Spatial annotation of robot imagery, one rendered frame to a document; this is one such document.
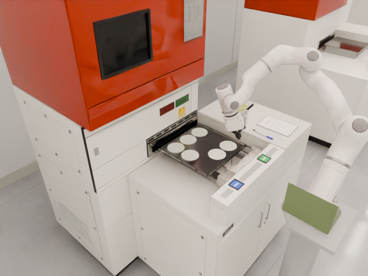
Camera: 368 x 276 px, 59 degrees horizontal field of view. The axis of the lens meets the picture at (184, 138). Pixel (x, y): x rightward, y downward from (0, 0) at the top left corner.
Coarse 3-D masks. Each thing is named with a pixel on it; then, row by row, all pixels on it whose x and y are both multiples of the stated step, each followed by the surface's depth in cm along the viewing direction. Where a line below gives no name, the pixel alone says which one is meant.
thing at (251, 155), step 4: (248, 156) 185; (252, 156) 185; (240, 160) 182; (244, 160) 182; (248, 160) 182; (236, 164) 179; (240, 164) 179; (244, 164) 179; (236, 168) 177; (240, 168) 177; (232, 176) 171; (216, 184) 170; (220, 184) 167
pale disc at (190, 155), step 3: (186, 150) 187; (189, 150) 187; (192, 150) 187; (183, 153) 184; (186, 153) 184; (189, 153) 184; (192, 153) 184; (195, 153) 184; (198, 153) 184; (183, 156) 182; (186, 156) 182; (189, 156) 182; (192, 156) 182; (195, 156) 182; (198, 156) 182; (186, 159) 180; (189, 159) 180; (192, 159) 180
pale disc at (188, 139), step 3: (186, 135) 199; (189, 135) 199; (180, 138) 197; (183, 138) 197; (186, 138) 197; (189, 138) 197; (192, 138) 197; (195, 138) 197; (180, 141) 194; (183, 141) 194; (186, 141) 194; (189, 141) 194; (192, 141) 194; (195, 141) 194; (186, 144) 192; (189, 144) 192
